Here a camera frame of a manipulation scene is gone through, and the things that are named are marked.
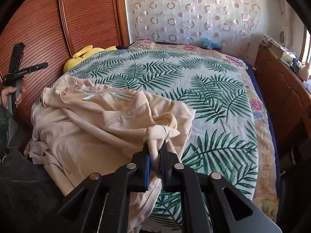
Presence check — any white jug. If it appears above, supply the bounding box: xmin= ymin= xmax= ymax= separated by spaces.
xmin=299 ymin=63 xmax=311 ymax=81

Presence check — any person's dark grey clothing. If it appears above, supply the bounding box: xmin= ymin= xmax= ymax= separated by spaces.
xmin=0 ymin=148 xmax=73 ymax=233

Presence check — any low wooden cabinet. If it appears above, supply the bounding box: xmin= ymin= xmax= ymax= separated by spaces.
xmin=254 ymin=42 xmax=311 ymax=151

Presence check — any yellow plush toy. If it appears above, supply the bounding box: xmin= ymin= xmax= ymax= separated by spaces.
xmin=64 ymin=45 xmax=117 ymax=74

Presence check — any leaf-print bed sheet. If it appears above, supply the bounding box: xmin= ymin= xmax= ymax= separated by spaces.
xmin=64 ymin=49 xmax=259 ymax=231

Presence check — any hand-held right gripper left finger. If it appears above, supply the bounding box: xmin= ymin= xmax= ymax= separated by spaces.
xmin=41 ymin=143 xmax=151 ymax=233

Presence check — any person's left forearm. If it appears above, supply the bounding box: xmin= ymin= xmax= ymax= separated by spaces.
xmin=0 ymin=105 xmax=15 ymax=156

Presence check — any beige printed t-shirt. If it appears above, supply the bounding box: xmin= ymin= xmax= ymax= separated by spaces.
xmin=24 ymin=74 xmax=196 ymax=232

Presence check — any cardboard box on cabinet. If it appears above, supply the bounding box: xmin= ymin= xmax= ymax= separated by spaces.
xmin=264 ymin=34 xmax=300 ymax=56

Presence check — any wooden headboard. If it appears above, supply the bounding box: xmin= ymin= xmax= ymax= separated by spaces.
xmin=0 ymin=0 xmax=130 ymax=127

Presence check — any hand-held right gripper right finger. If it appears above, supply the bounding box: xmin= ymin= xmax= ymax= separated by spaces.
xmin=159 ymin=141 xmax=281 ymax=233

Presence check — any blue box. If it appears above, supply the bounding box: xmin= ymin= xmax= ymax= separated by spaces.
xmin=201 ymin=37 xmax=222 ymax=52

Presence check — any floral quilt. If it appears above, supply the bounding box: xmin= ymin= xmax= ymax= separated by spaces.
xmin=129 ymin=40 xmax=279 ymax=224

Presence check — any sheer circle-pattern curtain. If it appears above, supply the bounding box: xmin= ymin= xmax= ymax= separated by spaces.
xmin=129 ymin=0 xmax=259 ymax=46

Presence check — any person's left hand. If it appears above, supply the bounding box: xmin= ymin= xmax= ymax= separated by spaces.
xmin=0 ymin=80 xmax=27 ymax=107

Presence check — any wooden-framed window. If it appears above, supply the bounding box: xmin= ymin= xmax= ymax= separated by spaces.
xmin=298 ymin=24 xmax=311 ymax=68

